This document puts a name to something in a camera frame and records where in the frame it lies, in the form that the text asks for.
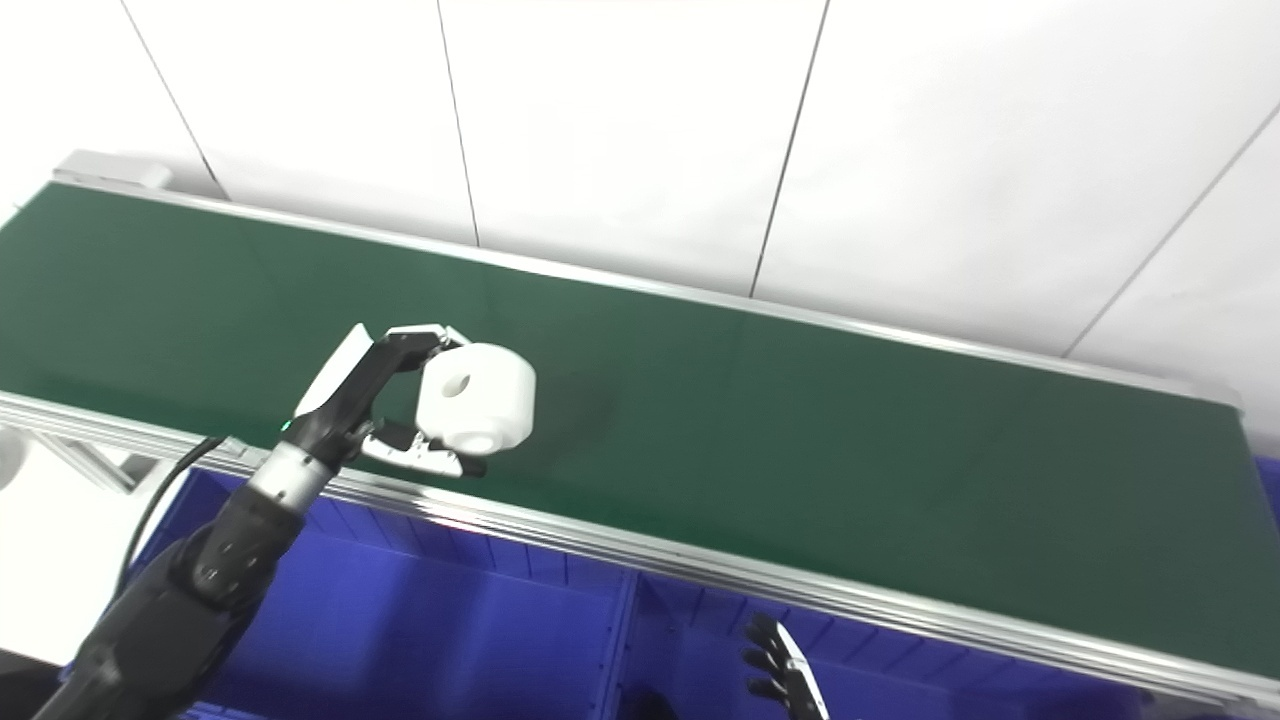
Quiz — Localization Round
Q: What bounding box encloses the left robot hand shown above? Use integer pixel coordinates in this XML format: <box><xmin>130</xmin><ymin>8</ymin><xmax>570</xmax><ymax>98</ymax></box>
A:
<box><xmin>281</xmin><ymin>322</ymin><xmax>488</xmax><ymax>479</ymax></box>

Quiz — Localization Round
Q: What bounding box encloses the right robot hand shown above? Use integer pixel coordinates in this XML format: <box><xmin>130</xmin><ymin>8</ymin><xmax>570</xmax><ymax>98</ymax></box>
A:
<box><xmin>740</xmin><ymin>613</ymin><xmax>831</xmax><ymax>720</ymax></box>

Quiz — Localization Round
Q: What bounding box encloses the white hexagonal part with hole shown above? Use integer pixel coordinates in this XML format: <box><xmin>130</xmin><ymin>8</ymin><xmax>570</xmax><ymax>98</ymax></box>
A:
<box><xmin>415</xmin><ymin>342</ymin><xmax>538</xmax><ymax>456</ymax></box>

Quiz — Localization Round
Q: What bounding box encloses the green conveyor belt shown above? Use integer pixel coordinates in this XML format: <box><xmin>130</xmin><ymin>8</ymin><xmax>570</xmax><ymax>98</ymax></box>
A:
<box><xmin>0</xmin><ymin>150</ymin><xmax>1280</xmax><ymax>713</ymax></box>
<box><xmin>0</xmin><ymin>183</ymin><xmax>1280</xmax><ymax>678</ymax></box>

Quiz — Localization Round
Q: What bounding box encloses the large blue plastic bin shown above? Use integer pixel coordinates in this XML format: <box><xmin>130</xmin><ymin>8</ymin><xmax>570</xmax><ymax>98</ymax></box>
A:
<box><xmin>60</xmin><ymin>468</ymin><xmax>641</xmax><ymax>720</ymax></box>

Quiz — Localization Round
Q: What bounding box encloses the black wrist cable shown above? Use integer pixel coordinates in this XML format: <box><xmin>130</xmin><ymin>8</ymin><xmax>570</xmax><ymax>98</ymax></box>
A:
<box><xmin>112</xmin><ymin>436</ymin><xmax>227</xmax><ymax>601</ymax></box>

